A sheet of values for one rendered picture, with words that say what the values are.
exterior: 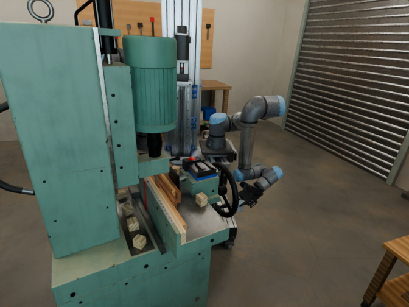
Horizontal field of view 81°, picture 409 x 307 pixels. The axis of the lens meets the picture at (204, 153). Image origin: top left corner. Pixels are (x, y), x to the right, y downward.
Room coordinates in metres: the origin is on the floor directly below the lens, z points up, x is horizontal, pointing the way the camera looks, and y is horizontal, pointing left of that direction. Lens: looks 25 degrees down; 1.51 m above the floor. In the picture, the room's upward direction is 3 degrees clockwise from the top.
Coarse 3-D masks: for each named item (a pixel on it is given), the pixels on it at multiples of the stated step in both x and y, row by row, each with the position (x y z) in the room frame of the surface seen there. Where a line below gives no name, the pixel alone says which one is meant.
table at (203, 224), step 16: (192, 208) 0.76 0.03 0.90; (208, 208) 0.77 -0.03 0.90; (160, 224) 0.70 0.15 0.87; (192, 224) 0.67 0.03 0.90; (208, 224) 0.68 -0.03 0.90; (224, 224) 0.68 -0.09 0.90; (192, 240) 0.60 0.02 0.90; (208, 240) 0.63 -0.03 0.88; (224, 240) 0.66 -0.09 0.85; (176, 256) 0.57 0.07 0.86
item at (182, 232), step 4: (148, 180) 0.87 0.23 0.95; (152, 180) 0.87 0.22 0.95; (152, 184) 0.85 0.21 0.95; (156, 188) 0.82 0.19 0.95; (156, 192) 0.79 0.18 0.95; (160, 192) 0.79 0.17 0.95; (160, 196) 0.76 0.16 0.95; (164, 200) 0.74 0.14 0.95; (164, 204) 0.72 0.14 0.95; (168, 208) 0.69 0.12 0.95; (168, 212) 0.67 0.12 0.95; (172, 212) 0.68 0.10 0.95; (172, 216) 0.65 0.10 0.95; (176, 220) 0.64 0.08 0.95; (176, 224) 0.61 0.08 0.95; (180, 224) 0.62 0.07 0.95; (180, 228) 0.60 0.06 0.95; (180, 232) 0.58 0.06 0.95; (184, 232) 0.58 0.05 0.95; (180, 236) 0.57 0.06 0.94; (184, 236) 0.58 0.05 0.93; (180, 240) 0.57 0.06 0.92; (184, 240) 0.58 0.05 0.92; (180, 244) 0.57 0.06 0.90
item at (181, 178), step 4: (172, 168) 0.91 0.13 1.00; (172, 172) 0.88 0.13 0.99; (176, 172) 0.87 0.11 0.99; (172, 176) 0.88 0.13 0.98; (176, 176) 0.85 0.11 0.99; (180, 176) 0.90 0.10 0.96; (184, 176) 0.90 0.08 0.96; (172, 180) 0.88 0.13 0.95; (176, 180) 0.84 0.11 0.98; (180, 180) 0.89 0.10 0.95; (184, 180) 0.90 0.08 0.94; (176, 184) 0.84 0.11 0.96
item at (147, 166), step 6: (138, 156) 0.86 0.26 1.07; (144, 156) 0.86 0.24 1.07; (162, 156) 0.87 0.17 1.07; (138, 162) 0.81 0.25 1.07; (144, 162) 0.81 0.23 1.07; (150, 162) 0.83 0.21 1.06; (156, 162) 0.84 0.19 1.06; (162, 162) 0.85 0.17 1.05; (168, 162) 0.86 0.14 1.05; (138, 168) 0.80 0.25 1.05; (144, 168) 0.81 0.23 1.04; (150, 168) 0.83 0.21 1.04; (156, 168) 0.84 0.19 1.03; (162, 168) 0.85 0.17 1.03; (168, 168) 0.86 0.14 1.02; (144, 174) 0.81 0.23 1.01; (150, 174) 0.82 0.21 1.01; (156, 174) 0.84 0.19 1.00
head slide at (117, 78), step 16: (112, 64) 0.80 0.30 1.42; (112, 80) 0.74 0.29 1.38; (128, 80) 0.76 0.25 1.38; (112, 96) 0.73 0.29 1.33; (128, 96) 0.76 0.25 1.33; (112, 112) 0.73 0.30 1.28; (128, 112) 0.76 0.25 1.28; (112, 128) 0.73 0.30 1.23; (128, 128) 0.76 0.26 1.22; (128, 144) 0.75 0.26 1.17; (128, 160) 0.75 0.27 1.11; (128, 176) 0.75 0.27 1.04
